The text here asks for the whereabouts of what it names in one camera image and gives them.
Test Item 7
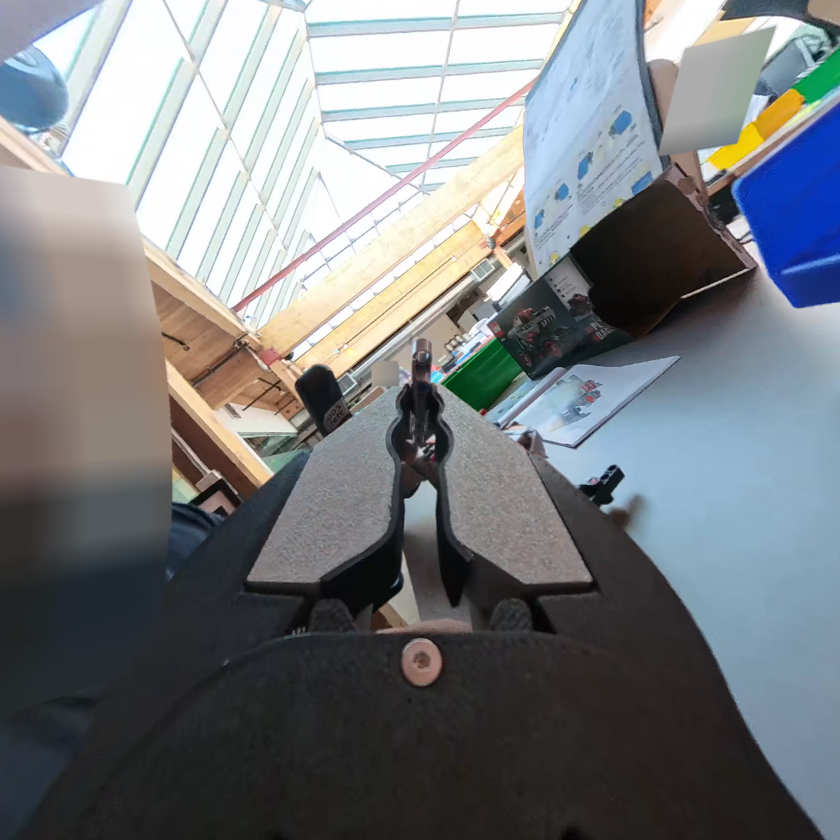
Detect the red grey lego truck model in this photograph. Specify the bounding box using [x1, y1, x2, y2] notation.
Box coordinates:
[577, 464, 626, 507]

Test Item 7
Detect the brown cardboard box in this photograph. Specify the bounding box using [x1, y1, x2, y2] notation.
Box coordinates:
[570, 161, 759, 339]

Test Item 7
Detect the lego instruction booklet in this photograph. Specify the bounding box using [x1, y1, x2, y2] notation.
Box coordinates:
[489, 356, 681, 448]

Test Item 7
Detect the white printed instruction sheet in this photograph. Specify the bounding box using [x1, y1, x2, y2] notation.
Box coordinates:
[523, 0, 665, 277]

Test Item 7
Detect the yellow plastic bin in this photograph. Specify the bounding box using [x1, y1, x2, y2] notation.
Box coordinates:
[753, 88, 808, 140]
[707, 123, 766, 172]

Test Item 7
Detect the blue plastic bin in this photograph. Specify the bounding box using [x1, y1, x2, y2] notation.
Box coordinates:
[731, 98, 840, 309]

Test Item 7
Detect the dark lego set box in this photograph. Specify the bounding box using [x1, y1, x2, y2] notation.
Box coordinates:
[489, 256, 635, 380]

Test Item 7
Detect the dark grey lego connector piece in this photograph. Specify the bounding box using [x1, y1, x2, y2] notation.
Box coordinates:
[406, 337, 439, 467]

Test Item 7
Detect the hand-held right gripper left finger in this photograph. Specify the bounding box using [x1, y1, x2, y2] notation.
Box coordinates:
[246, 384, 413, 618]

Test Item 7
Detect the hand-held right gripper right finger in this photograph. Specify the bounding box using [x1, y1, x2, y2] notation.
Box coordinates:
[430, 382, 595, 609]

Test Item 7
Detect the dark round pendant lamp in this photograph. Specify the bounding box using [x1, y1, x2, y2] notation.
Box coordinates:
[0, 46, 70, 133]

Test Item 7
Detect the red ceiling pipe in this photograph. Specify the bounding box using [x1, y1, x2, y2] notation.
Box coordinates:
[231, 79, 540, 313]

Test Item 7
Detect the green plastic bin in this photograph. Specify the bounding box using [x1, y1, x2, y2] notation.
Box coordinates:
[441, 338, 526, 413]
[791, 56, 840, 106]

